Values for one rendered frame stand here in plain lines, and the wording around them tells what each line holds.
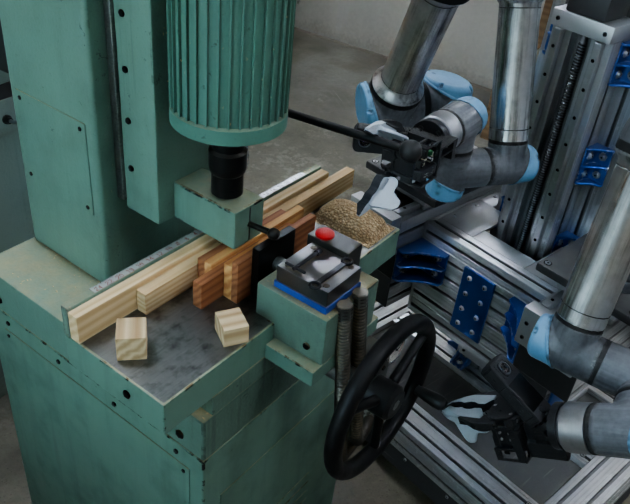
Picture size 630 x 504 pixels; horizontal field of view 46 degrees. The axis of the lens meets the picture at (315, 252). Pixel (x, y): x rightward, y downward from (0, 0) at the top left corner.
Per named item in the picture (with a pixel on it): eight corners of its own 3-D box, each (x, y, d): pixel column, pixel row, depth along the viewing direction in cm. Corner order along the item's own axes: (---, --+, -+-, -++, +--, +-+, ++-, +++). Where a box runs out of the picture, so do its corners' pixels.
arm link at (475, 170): (485, 202, 143) (497, 152, 137) (432, 207, 140) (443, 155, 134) (466, 182, 149) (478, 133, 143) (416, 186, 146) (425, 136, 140)
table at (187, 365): (213, 475, 98) (213, 445, 94) (66, 364, 111) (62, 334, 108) (438, 274, 139) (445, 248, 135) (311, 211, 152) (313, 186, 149)
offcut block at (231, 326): (238, 322, 114) (239, 306, 112) (248, 342, 110) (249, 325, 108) (214, 328, 112) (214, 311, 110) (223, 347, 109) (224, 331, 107)
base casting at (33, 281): (201, 464, 115) (201, 425, 109) (-16, 300, 141) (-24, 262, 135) (363, 325, 145) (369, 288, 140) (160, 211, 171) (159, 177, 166)
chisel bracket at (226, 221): (233, 258, 119) (235, 214, 114) (172, 223, 125) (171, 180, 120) (264, 239, 124) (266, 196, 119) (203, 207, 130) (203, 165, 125)
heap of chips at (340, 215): (368, 248, 133) (371, 231, 131) (307, 218, 139) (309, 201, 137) (395, 228, 139) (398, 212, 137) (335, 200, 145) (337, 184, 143)
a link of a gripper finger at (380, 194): (381, 224, 118) (410, 178, 120) (351, 212, 120) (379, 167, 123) (386, 233, 120) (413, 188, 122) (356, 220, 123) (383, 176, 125)
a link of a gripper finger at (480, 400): (453, 431, 126) (500, 437, 119) (442, 401, 125) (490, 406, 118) (462, 420, 128) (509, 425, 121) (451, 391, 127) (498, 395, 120)
